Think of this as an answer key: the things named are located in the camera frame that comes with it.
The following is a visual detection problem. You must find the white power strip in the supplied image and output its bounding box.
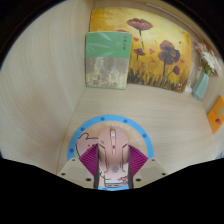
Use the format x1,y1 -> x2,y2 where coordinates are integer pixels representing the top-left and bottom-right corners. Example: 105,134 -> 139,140
184,79 -> 194,94

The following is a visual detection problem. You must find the orange book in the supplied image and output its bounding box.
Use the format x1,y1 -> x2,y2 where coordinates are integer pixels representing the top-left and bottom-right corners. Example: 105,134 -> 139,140
207,95 -> 224,135

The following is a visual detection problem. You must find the green covered book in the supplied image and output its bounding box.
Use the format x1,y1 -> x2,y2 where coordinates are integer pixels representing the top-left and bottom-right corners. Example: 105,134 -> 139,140
85,31 -> 133,91

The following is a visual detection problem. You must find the teal faceted vase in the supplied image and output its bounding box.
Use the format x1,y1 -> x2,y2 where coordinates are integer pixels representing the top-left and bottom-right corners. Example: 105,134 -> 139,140
191,71 -> 211,101

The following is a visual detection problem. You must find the pink computer mouse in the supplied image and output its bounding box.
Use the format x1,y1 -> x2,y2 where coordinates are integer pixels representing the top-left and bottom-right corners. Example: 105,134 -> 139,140
97,126 -> 131,183

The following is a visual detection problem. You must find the yellow poppy flower painting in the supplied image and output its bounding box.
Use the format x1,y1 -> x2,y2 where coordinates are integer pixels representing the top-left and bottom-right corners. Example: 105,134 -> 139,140
89,7 -> 193,93

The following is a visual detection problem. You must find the pink and white flower bouquet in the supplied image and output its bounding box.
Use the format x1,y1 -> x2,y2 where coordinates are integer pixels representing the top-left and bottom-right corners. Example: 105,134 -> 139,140
194,40 -> 223,76

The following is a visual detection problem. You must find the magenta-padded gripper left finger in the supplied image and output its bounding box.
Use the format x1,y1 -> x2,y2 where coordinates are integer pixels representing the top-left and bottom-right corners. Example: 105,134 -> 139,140
56,143 -> 101,190

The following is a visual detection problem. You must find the round blue-rimmed cartoon mouse pad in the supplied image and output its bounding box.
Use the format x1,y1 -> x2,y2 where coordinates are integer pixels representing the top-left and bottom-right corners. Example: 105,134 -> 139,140
67,114 -> 155,192

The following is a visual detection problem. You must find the white light bar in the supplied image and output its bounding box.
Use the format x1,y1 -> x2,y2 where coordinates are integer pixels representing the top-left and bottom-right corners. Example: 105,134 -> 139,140
145,2 -> 201,34

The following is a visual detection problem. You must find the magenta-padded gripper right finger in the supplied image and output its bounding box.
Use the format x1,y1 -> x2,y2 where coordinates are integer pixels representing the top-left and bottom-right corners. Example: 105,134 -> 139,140
127,144 -> 169,190

